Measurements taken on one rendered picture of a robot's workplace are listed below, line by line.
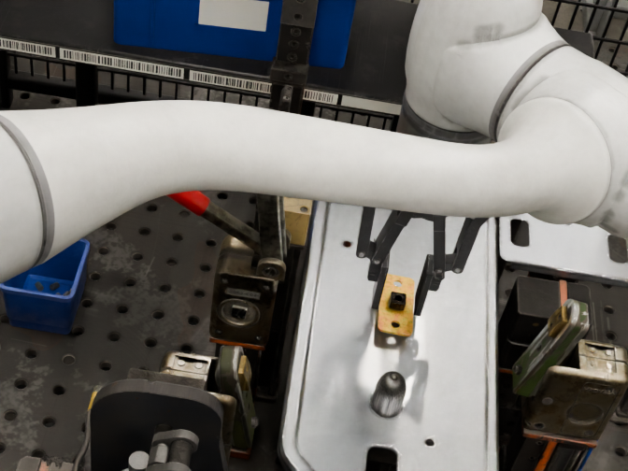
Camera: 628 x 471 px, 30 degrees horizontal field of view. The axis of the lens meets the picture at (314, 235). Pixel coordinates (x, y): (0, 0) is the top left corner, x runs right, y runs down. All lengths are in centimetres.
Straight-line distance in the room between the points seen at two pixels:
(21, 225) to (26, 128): 6
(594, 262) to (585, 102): 52
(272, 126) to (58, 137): 16
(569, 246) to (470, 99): 47
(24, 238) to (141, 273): 101
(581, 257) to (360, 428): 38
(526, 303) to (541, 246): 8
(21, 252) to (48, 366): 90
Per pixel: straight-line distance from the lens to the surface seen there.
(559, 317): 122
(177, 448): 95
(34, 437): 154
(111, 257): 172
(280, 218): 122
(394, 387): 118
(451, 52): 99
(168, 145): 77
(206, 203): 120
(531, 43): 99
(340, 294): 130
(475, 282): 135
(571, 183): 91
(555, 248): 142
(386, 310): 128
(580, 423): 132
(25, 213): 69
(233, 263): 125
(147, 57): 152
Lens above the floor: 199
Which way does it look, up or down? 47 degrees down
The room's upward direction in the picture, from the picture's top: 11 degrees clockwise
